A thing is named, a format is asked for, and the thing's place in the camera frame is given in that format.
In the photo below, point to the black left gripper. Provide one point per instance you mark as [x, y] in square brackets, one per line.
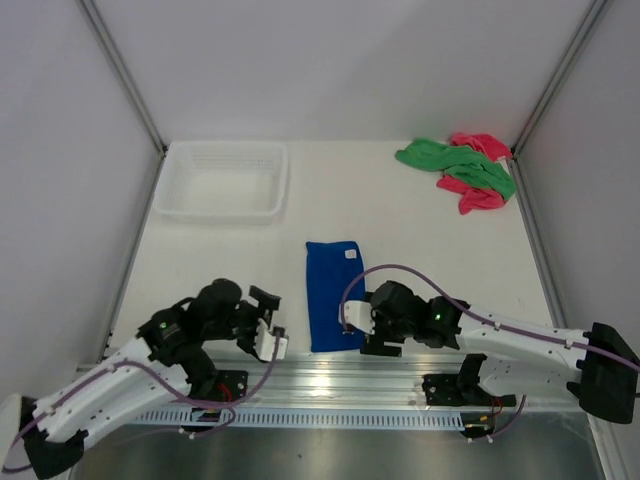
[268, 304]

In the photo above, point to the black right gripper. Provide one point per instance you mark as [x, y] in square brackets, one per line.
[375, 343]

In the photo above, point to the blue towel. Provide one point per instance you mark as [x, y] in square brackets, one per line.
[330, 267]

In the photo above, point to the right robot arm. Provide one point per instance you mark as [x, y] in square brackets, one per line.
[596, 369]

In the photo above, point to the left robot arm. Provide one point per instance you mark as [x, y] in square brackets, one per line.
[164, 362]

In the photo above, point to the white plastic basket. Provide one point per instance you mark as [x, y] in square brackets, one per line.
[223, 182]

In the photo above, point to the pink towel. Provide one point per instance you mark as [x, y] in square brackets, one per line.
[474, 198]

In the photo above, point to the green towel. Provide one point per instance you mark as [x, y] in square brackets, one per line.
[460, 162]

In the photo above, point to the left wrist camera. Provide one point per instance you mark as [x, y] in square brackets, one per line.
[271, 342]

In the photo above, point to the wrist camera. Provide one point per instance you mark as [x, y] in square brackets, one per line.
[357, 316]
[271, 342]

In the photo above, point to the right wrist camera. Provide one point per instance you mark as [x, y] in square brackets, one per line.
[357, 316]

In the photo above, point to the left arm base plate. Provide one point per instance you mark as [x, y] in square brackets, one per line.
[227, 386]

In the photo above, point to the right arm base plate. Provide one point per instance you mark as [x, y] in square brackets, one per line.
[446, 390]

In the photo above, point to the aluminium front rail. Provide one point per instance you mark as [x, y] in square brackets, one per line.
[349, 380]

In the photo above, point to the slotted cable duct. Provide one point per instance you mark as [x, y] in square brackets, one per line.
[185, 416]

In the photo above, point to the aluminium frame rail right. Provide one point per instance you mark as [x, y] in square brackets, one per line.
[539, 251]

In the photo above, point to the aluminium frame post left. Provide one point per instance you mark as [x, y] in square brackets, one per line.
[118, 65]

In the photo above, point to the aluminium frame post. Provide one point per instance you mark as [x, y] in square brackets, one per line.
[586, 28]
[118, 65]

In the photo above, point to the aluminium frame post right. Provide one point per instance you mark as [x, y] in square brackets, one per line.
[586, 28]

